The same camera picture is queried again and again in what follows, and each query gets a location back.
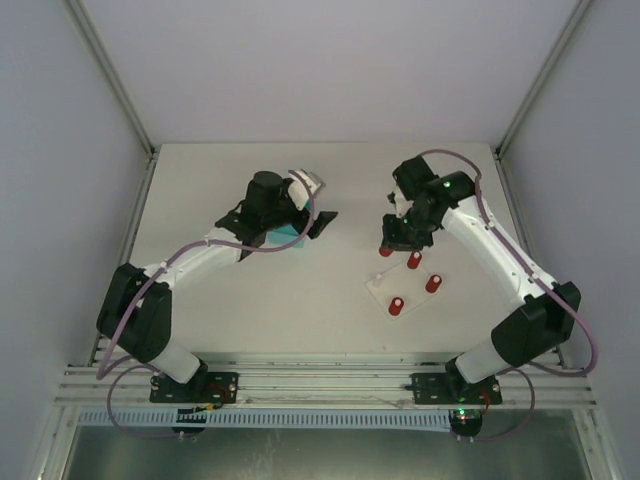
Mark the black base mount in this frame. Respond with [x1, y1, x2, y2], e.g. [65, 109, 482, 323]
[404, 357, 503, 405]
[149, 367, 239, 405]

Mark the red large spring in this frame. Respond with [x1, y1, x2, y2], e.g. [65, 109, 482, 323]
[425, 274, 442, 294]

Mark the white peg base plate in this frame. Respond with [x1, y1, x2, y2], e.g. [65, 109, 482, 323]
[365, 262, 438, 322]

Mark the light blue cable duct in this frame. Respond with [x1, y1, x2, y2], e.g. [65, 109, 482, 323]
[78, 407, 450, 433]

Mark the right aluminium corner post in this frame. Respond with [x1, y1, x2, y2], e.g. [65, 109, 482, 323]
[494, 0, 595, 161]

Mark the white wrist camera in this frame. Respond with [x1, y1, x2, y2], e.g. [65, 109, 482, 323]
[287, 169, 325, 211]
[388, 187, 413, 218]

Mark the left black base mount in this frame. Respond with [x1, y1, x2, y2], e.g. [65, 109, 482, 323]
[149, 367, 239, 405]

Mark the aluminium corner post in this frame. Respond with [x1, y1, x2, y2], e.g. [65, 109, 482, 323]
[63, 0, 156, 160]
[494, 0, 595, 161]

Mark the left aluminium corner post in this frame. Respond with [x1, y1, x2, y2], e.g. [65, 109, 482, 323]
[63, 0, 156, 160]

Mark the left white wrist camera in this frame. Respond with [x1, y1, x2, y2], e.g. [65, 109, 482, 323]
[287, 169, 325, 211]

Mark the teal plastic bin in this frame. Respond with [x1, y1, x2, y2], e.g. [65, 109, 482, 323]
[256, 200, 315, 253]

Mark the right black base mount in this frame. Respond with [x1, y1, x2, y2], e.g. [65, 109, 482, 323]
[404, 357, 503, 405]

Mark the aluminium rail frame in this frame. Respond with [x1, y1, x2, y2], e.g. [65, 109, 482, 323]
[54, 353, 596, 409]

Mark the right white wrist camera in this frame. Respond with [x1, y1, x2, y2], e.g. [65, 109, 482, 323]
[388, 187, 413, 218]

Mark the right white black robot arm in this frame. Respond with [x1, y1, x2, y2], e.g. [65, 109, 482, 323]
[381, 155, 581, 391]

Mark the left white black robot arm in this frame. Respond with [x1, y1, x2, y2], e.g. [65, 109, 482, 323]
[97, 170, 337, 385]

